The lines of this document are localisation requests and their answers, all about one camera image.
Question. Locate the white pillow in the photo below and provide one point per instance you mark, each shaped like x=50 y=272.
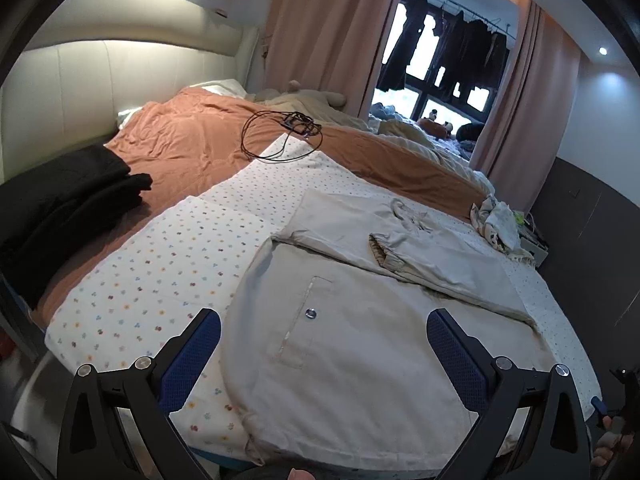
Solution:
x=225 y=87

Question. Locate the black folded clothes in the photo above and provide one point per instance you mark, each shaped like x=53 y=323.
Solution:
x=65 y=210

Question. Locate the blue plush toy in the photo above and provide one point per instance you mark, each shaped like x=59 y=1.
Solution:
x=385 y=111

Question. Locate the crumpled white patterned cloth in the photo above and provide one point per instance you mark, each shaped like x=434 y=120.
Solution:
x=500 y=227

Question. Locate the small black electronic device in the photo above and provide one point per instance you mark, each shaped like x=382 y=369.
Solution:
x=300 y=125

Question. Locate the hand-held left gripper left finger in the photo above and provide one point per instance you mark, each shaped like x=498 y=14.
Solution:
x=192 y=357

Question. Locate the pink curtain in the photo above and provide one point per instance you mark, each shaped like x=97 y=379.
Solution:
x=530 y=100
x=330 y=25

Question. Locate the person's left leg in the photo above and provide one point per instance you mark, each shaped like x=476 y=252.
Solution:
x=270 y=474

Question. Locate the orange-brown blanket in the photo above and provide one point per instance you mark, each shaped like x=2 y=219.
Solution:
x=200 y=130

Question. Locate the person's right hand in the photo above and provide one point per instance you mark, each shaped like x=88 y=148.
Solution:
x=612 y=440

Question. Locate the white bedside cabinet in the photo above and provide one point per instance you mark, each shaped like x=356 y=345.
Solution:
x=535 y=250

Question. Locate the beige duvet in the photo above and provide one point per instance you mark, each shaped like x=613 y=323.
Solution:
x=425 y=145

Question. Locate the row of dark hanging clothes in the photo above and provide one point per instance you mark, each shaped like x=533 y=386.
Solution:
x=450 y=55

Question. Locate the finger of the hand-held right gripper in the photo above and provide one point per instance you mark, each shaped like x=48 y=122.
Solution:
x=598 y=405

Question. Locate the white dotted bed sheet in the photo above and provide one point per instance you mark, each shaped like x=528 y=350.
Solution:
x=150 y=285

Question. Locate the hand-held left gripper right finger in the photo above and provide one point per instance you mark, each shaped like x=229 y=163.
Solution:
x=457 y=360

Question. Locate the beige jacket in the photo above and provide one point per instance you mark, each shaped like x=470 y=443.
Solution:
x=360 y=360

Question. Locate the beige plush toy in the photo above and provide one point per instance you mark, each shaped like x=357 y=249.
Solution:
x=310 y=95

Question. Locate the metal clothes rail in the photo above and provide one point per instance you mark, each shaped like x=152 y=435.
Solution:
x=465 y=10

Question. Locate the cream padded headboard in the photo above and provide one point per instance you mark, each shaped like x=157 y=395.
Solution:
x=100 y=75

